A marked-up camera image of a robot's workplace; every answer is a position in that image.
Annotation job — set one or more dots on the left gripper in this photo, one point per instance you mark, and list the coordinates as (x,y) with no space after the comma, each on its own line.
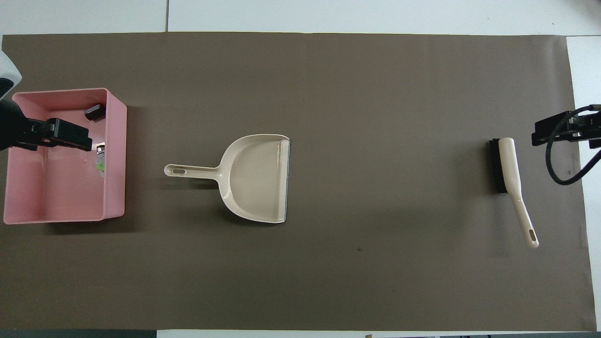
(10,126)

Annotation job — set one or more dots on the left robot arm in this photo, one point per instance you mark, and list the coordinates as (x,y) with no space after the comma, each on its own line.
(6,65)

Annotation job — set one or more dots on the small black e-waste block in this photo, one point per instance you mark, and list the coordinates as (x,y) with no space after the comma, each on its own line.
(94,112)

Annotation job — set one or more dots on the pink plastic bin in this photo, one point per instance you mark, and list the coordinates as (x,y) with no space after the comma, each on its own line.
(61,197)

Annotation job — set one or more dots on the small green circuit board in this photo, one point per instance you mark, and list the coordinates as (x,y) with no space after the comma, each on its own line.
(100,164)

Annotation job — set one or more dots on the beige plastic dustpan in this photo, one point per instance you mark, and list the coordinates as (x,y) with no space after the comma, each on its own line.
(256,180)

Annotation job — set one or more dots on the beige hand brush black bristles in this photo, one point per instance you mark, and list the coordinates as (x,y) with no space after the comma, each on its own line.
(510,166)

